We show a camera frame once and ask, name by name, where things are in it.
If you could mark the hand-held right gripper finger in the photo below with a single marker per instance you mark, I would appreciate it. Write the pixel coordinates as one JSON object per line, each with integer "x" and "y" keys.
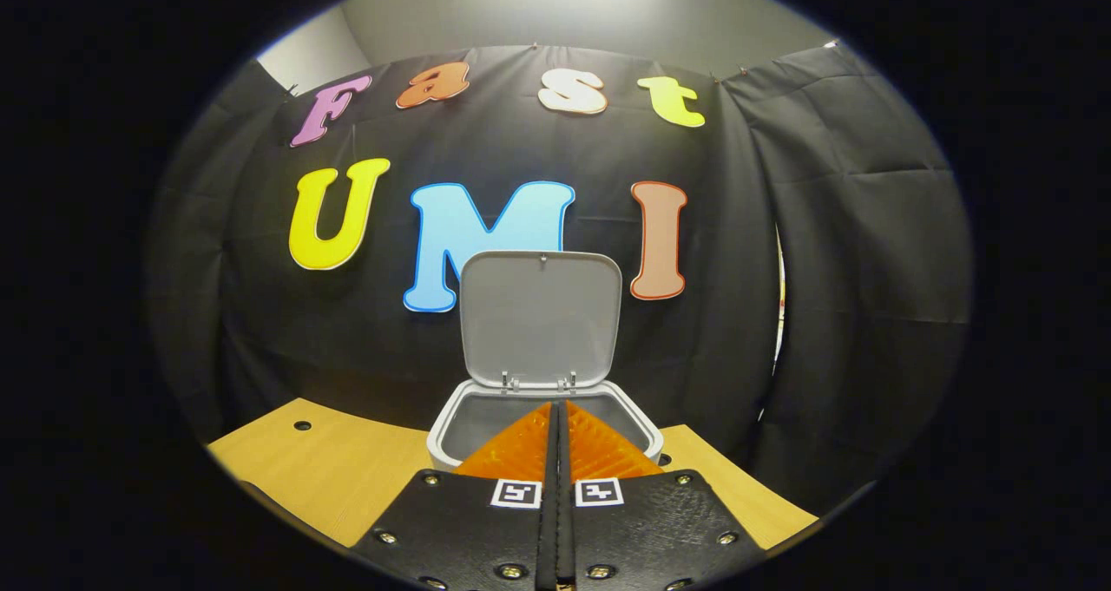
{"x": 548, "y": 539}
{"x": 566, "y": 539}

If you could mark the white desktop garbage bin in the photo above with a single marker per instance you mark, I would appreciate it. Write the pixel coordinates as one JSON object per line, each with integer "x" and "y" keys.
{"x": 538, "y": 313}

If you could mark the black backdrop cloth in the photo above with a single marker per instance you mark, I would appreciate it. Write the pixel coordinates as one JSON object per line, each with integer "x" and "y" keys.
{"x": 260, "y": 331}

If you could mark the wooden desktop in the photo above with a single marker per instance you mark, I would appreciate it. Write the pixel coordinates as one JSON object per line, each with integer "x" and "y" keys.
{"x": 347, "y": 469}

